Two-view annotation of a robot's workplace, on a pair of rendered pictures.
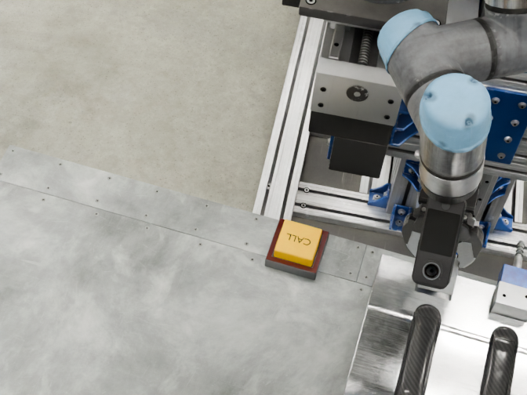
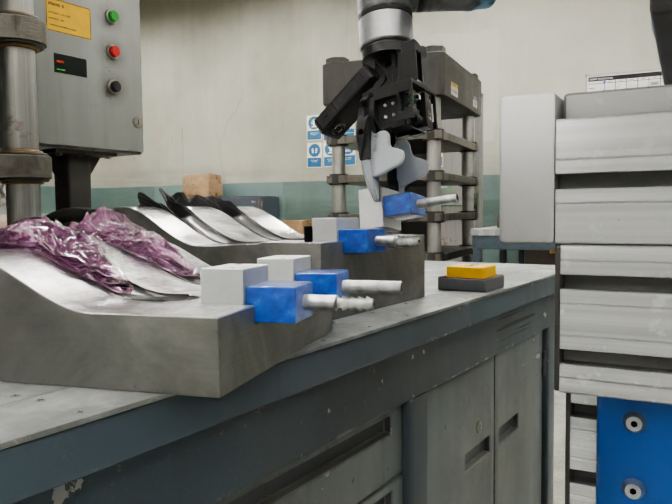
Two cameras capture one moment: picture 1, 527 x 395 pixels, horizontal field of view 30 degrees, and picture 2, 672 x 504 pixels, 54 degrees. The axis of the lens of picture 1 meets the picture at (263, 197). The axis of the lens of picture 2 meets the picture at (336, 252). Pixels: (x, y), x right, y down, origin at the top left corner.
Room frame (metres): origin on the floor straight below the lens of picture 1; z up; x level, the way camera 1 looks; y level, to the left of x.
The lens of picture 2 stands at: (1.01, -1.10, 0.92)
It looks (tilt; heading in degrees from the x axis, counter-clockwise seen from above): 4 degrees down; 112
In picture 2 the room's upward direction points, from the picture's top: 1 degrees counter-clockwise
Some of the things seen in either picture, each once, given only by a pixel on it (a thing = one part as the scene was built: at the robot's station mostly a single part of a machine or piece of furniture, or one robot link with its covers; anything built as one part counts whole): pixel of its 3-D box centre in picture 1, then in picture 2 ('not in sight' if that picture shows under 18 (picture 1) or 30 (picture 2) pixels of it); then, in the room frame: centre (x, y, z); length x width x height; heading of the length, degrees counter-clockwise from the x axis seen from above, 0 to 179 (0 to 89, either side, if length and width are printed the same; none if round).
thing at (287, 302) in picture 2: not in sight; (292, 301); (0.79, -0.64, 0.86); 0.13 x 0.05 x 0.05; 5
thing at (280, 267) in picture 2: not in sight; (332, 286); (0.78, -0.54, 0.86); 0.13 x 0.05 x 0.05; 5
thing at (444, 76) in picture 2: not in sight; (413, 197); (-0.43, 4.19, 1.03); 1.54 x 0.94 x 2.06; 87
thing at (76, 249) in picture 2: not in sight; (51, 242); (0.52, -0.61, 0.90); 0.26 x 0.18 x 0.08; 5
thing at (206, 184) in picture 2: not in sight; (202, 185); (-3.56, 5.85, 1.26); 0.42 x 0.33 x 0.29; 177
